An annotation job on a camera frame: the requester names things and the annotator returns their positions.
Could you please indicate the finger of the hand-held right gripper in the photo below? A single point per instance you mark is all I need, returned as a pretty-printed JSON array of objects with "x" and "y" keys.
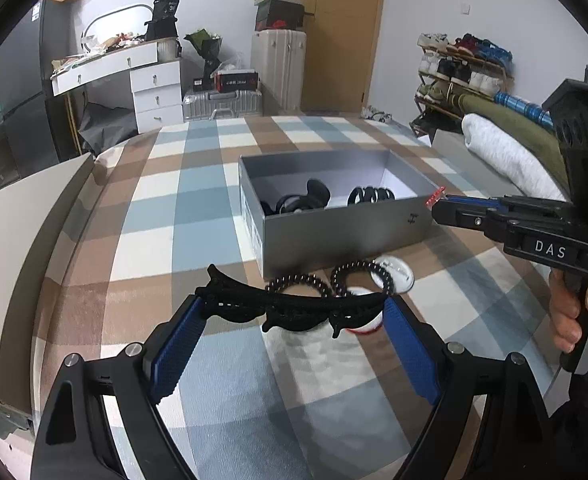
[
  {"x": 469, "y": 200},
  {"x": 461, "y": 215}
]

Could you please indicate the small red hair accessory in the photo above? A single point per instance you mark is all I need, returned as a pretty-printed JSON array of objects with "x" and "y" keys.
[{"x": 435, "y": 197}]

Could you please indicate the black bag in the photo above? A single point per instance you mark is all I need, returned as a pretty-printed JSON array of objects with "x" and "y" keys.
[{"x": 163, "y": 17}]

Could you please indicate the grey refrigerator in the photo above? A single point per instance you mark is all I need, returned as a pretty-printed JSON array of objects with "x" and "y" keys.
[{"x": 39, "y": 80}]

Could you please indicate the black shoe box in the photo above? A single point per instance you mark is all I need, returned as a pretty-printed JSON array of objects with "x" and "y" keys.
[{"x": 279, "y": 17}]

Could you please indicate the white vanity desk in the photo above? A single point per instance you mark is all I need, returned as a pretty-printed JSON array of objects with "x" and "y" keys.
[{"x": 156, "y": 90}]

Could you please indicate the white suitcase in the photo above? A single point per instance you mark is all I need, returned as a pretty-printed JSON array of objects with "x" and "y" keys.
[{"x": 276, "y": 72}]

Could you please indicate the wooden shoe rack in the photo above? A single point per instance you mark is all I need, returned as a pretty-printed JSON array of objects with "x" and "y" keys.
[{"x": 466, "y": 62}]

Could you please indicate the wooden door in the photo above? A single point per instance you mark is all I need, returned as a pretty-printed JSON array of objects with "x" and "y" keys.
[{"x": 344, "y": 35}]

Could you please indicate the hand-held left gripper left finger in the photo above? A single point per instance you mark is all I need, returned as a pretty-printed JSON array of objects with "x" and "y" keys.
[{"x": 179, "y": 350}]

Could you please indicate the long black hair clip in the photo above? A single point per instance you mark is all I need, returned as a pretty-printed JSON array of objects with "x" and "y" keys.
[{"x": 284, "y": 310}]

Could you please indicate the pair of light sneakers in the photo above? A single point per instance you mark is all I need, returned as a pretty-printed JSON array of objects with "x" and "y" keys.
[{"x": 376, "y": 115}]

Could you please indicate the dark wrapped bouquet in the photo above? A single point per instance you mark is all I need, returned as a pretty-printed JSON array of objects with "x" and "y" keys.
[{"x": 205, "y": 47}]

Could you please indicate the green rolled blanket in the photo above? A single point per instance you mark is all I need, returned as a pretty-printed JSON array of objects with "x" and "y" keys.
[{"x": 514, "y": 125}]

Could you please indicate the silver cardboard box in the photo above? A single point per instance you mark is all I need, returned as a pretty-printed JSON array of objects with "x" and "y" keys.
[{"x": 344, "y": 232}]

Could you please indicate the silver suitcase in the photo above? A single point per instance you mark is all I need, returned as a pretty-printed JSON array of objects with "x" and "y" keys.
[{"x": 224, "y": 105}]

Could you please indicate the white ribbed container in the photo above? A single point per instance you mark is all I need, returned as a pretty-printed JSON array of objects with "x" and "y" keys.
[{"x": 169, "y": 50}]

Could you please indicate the rows of sneakers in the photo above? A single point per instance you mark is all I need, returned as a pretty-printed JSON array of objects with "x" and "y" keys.
[{"x": 454, "y": 72}]

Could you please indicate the oval mirror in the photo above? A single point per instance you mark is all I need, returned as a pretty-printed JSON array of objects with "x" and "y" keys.
[{"x": 116, "y": 27}]

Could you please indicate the black and red box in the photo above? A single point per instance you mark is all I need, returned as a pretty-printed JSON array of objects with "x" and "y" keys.
[{"x": 236, "y": 81}]

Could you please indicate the person's right hand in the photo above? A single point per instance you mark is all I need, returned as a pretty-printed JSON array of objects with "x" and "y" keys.
[{"x": 564, "y": 310}]

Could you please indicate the black claw clip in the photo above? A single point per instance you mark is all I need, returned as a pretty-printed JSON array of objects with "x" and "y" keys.
[{"x": 299, "y": 200}]

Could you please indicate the pile of desk clutter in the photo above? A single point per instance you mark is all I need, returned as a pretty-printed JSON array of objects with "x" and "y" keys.
[{"x": 99, "y": 47}]

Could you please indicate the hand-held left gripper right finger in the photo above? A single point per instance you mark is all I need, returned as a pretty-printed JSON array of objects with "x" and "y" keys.
[{"x": 414, "y": 355}]

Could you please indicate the blue plaid rolled blanket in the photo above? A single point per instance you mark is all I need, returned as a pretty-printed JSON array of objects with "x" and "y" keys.
[{"x": 524, "y": 110}]

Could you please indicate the dark grey cloth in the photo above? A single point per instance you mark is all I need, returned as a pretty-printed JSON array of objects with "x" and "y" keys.
[{"x": 106, "y": 127}]

